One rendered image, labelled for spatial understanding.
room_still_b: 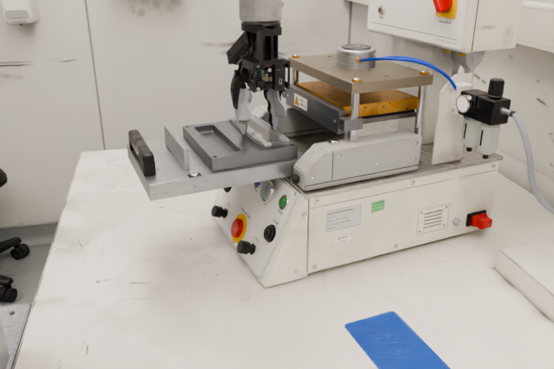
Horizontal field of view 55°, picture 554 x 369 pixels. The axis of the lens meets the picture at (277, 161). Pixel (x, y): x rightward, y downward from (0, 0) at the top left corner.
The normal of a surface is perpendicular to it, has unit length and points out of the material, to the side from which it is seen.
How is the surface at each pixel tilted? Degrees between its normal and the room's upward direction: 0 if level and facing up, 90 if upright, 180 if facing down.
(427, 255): 0
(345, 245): 90
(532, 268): 0
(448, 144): 90
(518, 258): 0
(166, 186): 90
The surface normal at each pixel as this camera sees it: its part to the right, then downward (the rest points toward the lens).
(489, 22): 0.40, 0.34
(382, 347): 0.00, -0.93
